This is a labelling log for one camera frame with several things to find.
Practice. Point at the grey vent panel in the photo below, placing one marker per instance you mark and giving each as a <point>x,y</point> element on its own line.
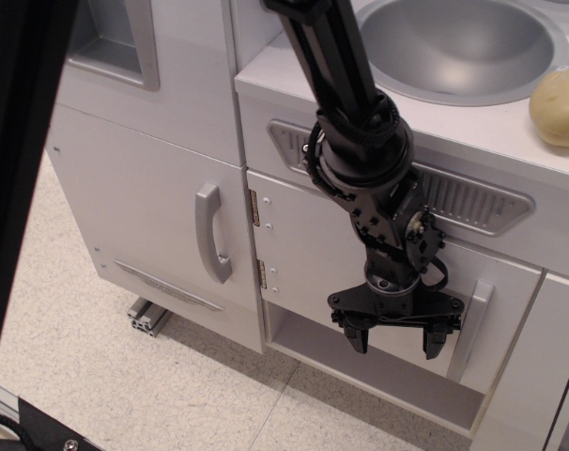
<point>460,200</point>

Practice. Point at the white cabinet door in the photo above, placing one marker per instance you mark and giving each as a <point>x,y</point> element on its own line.
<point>529,408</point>
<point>311,251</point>

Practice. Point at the silver sink bowl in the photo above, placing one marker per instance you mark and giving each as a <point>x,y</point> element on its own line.
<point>460,53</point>

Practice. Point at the aluminium frame rail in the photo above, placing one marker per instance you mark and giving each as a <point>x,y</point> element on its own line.
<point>9,405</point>

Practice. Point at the grey ice dispenser recess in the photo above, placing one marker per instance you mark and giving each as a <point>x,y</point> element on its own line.
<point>116,39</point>

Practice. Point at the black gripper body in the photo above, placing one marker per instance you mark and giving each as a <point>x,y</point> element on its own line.
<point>366,308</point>

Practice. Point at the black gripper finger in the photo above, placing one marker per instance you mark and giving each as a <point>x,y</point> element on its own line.
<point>435,338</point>
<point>357,338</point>

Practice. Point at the beige toy potato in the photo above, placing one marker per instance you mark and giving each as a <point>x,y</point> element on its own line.
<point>549,107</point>

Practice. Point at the door hinge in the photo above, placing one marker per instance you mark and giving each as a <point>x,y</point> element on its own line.
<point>262,275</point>
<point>254,206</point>

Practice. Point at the lower door hinge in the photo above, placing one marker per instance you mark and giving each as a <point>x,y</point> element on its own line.
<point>262,275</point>

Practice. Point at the upper door hinge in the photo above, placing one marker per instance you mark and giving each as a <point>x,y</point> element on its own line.
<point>254,206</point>

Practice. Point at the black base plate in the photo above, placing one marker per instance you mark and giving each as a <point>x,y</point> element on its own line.
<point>47,433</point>

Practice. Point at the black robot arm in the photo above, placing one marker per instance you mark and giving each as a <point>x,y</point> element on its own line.
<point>360,153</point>

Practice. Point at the white toy kitchen cabinet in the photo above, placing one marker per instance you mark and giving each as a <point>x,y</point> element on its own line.
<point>495,144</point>

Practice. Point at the aluminium extrusion profile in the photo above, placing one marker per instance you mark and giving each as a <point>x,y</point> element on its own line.
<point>147,317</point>

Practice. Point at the grey fridge door handle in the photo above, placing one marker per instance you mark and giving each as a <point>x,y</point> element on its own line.
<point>207,202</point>

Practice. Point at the silver fridge emblem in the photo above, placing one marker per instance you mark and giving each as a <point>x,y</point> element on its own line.
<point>166,288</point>

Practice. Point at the white toy fridge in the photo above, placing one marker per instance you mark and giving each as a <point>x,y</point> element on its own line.
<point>130,162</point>

